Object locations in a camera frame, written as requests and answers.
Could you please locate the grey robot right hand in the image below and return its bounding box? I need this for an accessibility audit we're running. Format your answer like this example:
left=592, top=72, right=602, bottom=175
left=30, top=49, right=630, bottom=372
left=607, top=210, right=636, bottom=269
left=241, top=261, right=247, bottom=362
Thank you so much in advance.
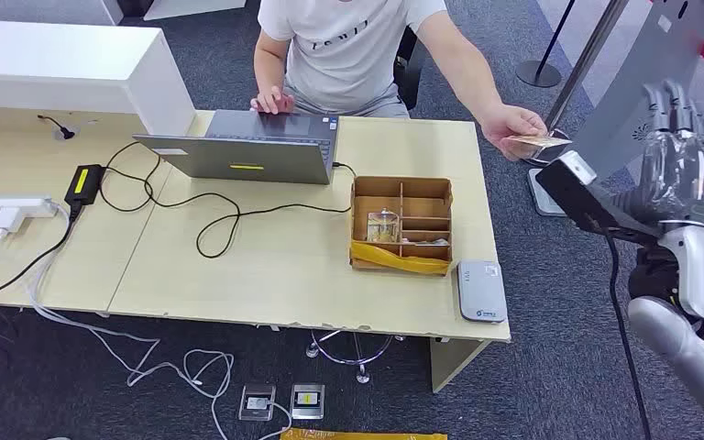
left=631, top=79, right=704, bottom=227

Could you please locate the person's left hand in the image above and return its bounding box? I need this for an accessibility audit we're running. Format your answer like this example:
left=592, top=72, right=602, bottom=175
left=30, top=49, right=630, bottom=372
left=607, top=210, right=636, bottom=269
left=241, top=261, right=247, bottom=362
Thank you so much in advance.
left=479, top=104, right=551, bottom=162

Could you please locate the person's right hand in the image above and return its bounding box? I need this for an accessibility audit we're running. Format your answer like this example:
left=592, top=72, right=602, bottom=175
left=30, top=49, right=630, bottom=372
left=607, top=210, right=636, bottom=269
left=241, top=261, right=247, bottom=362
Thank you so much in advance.
left=249, top=85, right=297, bottom=116

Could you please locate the ID card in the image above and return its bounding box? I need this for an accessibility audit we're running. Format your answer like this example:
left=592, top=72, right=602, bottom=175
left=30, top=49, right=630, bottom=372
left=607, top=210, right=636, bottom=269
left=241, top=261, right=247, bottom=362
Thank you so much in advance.
left=505, top=134, right=573, bottom=150

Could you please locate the person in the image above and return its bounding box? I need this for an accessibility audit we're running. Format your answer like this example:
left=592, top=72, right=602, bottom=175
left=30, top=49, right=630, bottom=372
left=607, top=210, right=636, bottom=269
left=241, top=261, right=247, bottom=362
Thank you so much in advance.
left=249, top=0, right=551, bottom=162

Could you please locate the grey card reader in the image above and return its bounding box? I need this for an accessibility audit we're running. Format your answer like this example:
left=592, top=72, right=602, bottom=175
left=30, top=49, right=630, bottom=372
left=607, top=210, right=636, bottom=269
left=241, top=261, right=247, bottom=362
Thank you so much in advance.
left=456, top=259, right=509, bottom=325

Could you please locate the grey laptop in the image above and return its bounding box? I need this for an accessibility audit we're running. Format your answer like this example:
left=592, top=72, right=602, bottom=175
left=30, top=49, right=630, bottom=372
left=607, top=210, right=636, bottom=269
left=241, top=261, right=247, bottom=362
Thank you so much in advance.
left=132, top=109, right=341, bottom=186

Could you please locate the grey kiosk stand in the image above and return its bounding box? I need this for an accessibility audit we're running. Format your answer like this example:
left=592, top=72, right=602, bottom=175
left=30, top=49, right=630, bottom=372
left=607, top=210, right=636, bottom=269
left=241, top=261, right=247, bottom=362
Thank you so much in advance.
left=526, top=0, right=704, bottom=218

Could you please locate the cardboard divided box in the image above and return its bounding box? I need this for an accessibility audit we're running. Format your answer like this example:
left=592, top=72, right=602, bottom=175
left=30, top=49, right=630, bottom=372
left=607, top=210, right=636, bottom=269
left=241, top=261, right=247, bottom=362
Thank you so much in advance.
left=349, top=176, right=455, bottom=278

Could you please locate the black office chair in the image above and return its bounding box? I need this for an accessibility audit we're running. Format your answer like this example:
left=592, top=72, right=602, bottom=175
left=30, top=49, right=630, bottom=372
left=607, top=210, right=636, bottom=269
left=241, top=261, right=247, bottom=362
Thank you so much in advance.
left=392, top=27, right=426, bottom=112

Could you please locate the light wooden desk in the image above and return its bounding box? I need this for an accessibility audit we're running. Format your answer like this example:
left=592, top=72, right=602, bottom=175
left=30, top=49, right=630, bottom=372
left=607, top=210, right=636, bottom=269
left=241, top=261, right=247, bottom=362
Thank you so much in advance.
left=0, top=105, right=512, bottom=394

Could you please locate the black laptop power adapter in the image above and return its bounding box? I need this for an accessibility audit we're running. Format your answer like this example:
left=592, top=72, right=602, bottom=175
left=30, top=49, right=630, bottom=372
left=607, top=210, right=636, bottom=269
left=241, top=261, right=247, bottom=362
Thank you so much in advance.
left=63, top=163, right=107, bottom=208

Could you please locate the white raised counter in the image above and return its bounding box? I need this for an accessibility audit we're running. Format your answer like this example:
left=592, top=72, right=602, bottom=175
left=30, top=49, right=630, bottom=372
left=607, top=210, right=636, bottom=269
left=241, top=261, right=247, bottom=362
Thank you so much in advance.
left=0, top=19, right=197, bottom=138

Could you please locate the white power strip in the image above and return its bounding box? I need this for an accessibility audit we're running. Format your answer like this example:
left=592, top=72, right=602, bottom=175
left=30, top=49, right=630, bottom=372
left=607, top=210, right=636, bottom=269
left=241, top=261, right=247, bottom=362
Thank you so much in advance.
left=0, top=193, right=59, bottom=220

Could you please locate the swivel chair base with casters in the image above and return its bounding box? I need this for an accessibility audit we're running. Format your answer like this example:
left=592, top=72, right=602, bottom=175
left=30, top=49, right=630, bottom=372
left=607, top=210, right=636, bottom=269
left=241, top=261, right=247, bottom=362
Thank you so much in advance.
left=304, top=329, right=406, bottom=386

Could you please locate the open floor socket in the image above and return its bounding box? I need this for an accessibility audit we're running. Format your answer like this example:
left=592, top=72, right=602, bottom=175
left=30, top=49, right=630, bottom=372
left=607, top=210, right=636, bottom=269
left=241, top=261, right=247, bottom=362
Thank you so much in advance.
left=237, top=383, right=277, bottom=423

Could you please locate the floor socket with label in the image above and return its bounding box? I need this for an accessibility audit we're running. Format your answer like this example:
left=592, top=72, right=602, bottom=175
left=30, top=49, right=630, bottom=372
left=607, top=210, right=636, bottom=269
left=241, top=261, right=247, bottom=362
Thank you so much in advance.
left=290, top=383, right=326, bottom=422

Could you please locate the yellow floor marking tape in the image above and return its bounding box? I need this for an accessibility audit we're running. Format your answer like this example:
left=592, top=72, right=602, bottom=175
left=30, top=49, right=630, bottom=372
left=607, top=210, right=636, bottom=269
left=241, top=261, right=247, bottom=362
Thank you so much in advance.
left=280, top=427, right=448, bottom=440

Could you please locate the black stanchion post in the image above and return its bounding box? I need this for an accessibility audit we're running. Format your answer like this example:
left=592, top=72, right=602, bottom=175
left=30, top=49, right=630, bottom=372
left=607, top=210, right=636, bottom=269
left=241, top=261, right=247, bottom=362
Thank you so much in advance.
left=515, top=0, right=578, bottom=89

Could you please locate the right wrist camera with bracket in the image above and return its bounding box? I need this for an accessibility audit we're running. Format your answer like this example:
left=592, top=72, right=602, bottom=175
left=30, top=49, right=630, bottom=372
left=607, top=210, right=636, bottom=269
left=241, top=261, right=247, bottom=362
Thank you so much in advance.
left=534, top=149, right=663, bottom=248

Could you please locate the chrome stanchion post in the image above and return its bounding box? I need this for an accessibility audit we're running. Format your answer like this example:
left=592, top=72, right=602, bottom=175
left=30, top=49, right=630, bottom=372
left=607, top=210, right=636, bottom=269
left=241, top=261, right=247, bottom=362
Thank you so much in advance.
left=522, top=0, right=631, bottom=168

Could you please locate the black laptop charging cable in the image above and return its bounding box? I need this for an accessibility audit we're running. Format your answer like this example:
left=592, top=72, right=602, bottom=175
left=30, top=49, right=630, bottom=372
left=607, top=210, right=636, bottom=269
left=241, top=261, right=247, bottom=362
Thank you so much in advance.
left=97, top=140, right=358, bottom=260

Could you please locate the black robot wrist cable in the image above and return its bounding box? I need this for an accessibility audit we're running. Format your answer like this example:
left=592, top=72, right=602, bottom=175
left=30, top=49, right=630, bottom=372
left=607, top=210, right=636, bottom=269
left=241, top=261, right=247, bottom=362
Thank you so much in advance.
left=603, top=233, right=654, bottom=440

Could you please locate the short black cable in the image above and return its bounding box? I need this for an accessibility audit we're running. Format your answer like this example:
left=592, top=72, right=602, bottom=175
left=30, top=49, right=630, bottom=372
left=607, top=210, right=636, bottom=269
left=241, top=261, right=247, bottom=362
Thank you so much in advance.
left=37, top=114, right=77, bottom=139

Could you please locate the black adapter mains cable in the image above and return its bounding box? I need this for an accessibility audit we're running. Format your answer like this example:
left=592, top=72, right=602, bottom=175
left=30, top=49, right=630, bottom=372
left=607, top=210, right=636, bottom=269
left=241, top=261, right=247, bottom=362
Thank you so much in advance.
left=0, top=203, right=83, bottom=308

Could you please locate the white cable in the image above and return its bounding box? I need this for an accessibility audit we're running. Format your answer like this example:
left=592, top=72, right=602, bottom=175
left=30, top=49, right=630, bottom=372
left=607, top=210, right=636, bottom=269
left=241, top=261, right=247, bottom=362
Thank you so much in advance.
left=24, top=203, right=295, bottom=440

